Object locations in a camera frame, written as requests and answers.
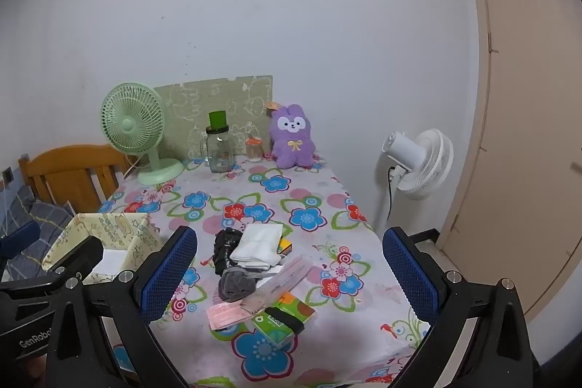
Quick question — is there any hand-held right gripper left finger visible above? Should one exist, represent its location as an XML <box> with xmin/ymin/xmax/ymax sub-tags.
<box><xmin>45</xmin><ymin>225</ymin><xmax>199</xmax><ymax>388</ymax></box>

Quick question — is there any grey sock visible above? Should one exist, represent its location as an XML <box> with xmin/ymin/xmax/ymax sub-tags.
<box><xmin>218</xmin><ymin>265</ymin><xmax>262</xmax><ymax>302</ymax></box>

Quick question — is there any green patterned board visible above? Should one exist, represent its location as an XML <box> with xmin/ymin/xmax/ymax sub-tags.
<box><xmin>154</xmin><ymin>75</ymin><xmax>274</xmax><ymax>161</ymax></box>

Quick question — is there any green desk fan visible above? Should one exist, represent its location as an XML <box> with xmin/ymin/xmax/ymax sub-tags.
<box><xmin>101</xmin><ymin>83</ymin><xmax>185</xmax><ymax>187</ymax></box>

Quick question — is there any green tissue pack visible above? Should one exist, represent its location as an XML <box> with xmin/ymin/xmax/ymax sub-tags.
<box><xmin>251</xmin><ymin>292</ymin><xmax>316</xmax><ymax>348</ymax></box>

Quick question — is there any white towel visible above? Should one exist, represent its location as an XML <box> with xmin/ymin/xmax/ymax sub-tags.
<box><xmin>230</xmin><ymin>223</ymin><xmax>283</xmax><ymax>271</ymax></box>

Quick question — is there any pink packet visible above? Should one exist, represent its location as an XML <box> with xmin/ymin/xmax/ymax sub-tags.
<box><xmin>207</xmin><ymin>301</ymin><xmax>255</xmax><ymax>331</ymax></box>

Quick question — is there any clear pinkish plastic packet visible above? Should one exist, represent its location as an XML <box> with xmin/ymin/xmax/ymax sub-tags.
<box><xmin>240</xmin><ymin>254</ymin><xmax>312</xmax><ymax>316</ymax></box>

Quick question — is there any glass jar green lid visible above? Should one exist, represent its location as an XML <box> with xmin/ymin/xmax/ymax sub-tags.
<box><xmin>200</xmin><ymin>111</ymin><xmax>236</xmax><ymax>174</ymax></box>

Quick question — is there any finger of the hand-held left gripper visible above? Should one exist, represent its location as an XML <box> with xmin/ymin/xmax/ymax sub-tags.
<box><xmin>0</xmin><ymin>221</ymin><xmax>41</xmax><ymax>262</ymax></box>
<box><xmin>45</xmin><ymin>236</ymin><xmax>105</xmax><ymax>280</ymax></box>

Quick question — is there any black plastic bag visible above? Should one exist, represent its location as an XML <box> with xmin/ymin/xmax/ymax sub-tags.
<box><xmin>215</xmin><ymin>228</ymin><xmax>244</xmax><ymax>275</ymax></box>

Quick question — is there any black fan cable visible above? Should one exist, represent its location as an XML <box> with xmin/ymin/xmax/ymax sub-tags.
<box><xmin>386</xmin><ymin>165</ymin><xmax>396</xmax><ymax>229</ymax></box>

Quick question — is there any floral tablecloth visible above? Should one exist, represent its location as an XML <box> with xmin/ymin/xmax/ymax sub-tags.
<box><xmin>97</xmin><ymin>154</ymin><xmax>432</xmax><ymax>388</ymax></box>

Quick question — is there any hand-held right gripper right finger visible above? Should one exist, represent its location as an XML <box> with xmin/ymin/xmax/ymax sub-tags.
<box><xmin>383</xmin><ymin>227</ymin><xmax>539</xmax><ymax>388</ymax></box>

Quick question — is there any small bottle orange cap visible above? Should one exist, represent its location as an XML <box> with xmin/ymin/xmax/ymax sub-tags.
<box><xmin>246</xmin><ymin>136</ymin><xmax>264</xmax><ymax>163</ymax></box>

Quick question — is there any wooden bed headboard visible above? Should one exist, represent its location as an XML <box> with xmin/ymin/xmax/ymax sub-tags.
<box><xmin>18</xmin><ymin>144</ymin><xmax>132</xmax><ymax>213</ymax></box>

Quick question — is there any white standing fan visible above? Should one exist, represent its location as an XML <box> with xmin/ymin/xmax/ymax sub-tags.
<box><xmin>373</xmin><ymin>129</ymin><xmax>454</xmax><ymax>234</ymax></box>

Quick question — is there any beige door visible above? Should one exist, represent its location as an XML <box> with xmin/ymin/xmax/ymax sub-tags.
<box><xmin>456</xmin><ymin>0</ymin><xmax>582</xmax><ymax>323</ymax></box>

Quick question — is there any black band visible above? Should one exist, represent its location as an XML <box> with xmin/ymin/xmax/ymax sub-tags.
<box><xmin>265</xmin><ymin>307</ymin><xmax>305</xmax><ymax>335</ymax></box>

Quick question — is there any grey plaid pillow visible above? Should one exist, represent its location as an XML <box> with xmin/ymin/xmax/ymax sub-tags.
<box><xmin>0</xmin><ymin>183</ymin><xmax>76</xmax><ymax>280</ymax></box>

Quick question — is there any yellow patterned storage box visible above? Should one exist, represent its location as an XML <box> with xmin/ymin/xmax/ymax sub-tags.
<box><xmin>42</xmin><ymin>213</ymin><xmax>162</xmax><ymax>286</ymax></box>

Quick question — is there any purple plush bunny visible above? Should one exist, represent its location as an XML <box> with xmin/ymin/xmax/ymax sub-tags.
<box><xmin>265</xmin><ymin>101</ymin><xmax>316</xmax><ymax>169</ymax></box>

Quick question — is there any white flat object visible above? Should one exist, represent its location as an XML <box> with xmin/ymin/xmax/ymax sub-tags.
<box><xmin>93</xmin><ymin>249</ymin><xmax>131</xmax><ymax>276</ymax></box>

